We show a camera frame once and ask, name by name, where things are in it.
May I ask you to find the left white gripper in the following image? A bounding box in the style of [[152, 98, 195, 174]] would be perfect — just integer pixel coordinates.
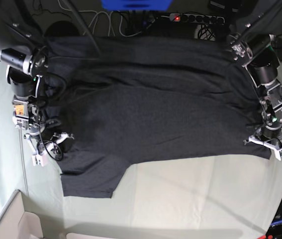
[[243, 119, 282, 155]]

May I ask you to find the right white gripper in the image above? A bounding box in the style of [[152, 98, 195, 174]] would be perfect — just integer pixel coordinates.
[[24, 132, 75, 157]]

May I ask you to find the black t-shirt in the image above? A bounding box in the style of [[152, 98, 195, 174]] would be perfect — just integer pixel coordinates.
[[48, 36, 271, 198]]

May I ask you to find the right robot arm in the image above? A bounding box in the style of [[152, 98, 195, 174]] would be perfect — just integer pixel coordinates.
[[0, 0, 71, 161]]

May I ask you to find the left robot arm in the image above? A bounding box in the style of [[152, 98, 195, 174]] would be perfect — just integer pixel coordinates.
[[227, 0, 282, 160]]

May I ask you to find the cardboard box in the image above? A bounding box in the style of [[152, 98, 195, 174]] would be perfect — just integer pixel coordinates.
[[0, 190, 44, 239]]

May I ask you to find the green table cloth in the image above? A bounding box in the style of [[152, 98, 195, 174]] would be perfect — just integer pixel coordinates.
[[0, 62, 282, 239]]

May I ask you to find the white power strip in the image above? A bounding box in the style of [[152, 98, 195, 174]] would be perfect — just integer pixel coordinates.
[[169, 13, 225, 25]]

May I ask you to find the blue box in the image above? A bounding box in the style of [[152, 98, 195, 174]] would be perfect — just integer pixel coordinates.
[[101, 0, 173, 11]]

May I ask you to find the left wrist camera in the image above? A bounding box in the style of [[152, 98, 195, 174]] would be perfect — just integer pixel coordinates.
[[275, 148, 282, 161]]

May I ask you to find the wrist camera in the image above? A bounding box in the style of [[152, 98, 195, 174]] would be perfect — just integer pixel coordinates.
[[31, 154, 48, 167], [275, 148, 282, 161]]

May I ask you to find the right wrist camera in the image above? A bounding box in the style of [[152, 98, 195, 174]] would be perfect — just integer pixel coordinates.
[[31, 154, 48, 167]]

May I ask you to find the black cable bundle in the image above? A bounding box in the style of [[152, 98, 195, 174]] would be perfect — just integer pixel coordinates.
[[194, 24, 217, 42]]

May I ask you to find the white cable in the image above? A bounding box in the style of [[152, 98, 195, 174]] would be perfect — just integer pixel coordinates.
[[56, 0, 144, 38]]

